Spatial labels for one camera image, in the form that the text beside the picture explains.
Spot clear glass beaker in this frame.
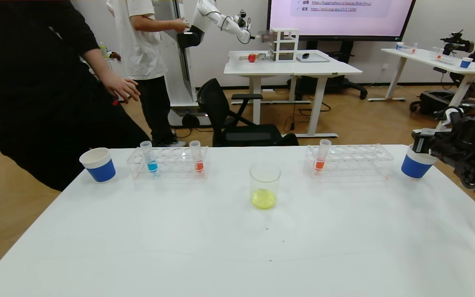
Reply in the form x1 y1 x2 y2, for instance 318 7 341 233
249 162 282 210

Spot person in white shirt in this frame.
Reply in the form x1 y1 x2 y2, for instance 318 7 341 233
106 0 190 148

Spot blue pigment test tube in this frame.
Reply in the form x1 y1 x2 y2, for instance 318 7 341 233
140 141 158 173

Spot blue white paper cup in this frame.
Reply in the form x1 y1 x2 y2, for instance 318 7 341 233
401 144 438 179
79 147 116 183

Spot black TV stand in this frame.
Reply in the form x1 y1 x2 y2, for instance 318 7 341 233
289 40 368 101

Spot red pigment test tube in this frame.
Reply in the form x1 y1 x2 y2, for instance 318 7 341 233
190 141 204 173
314 139 332 171

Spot grey flat pad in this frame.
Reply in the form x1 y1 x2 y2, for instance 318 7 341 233
296 54 329 64

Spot black wheeled robot base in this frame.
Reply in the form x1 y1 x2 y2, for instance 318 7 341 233
409 91 475 120

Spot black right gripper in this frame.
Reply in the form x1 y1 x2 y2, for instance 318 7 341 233
411 131 444 154

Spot black office chair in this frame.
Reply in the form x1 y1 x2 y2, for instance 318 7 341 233
196 78 300 148

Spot person in black clothes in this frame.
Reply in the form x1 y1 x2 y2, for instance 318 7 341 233
0 0 151 192

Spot white standing desk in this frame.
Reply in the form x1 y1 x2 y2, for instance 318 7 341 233
223 50 362 139
367 49 475 134

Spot black camera rig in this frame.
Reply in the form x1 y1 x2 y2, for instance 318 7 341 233
440 31 474 56

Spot clear acrylic tube rack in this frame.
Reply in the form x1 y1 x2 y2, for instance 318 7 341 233
126 146 209 180
305 144 395 178

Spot large TV screen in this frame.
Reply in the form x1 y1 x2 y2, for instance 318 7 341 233
267 0 416 42

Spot white clear drawer unit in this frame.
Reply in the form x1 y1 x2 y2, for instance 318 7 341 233
270 28 300 63

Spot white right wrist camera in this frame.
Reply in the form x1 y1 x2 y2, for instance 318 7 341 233
435 106 466 125

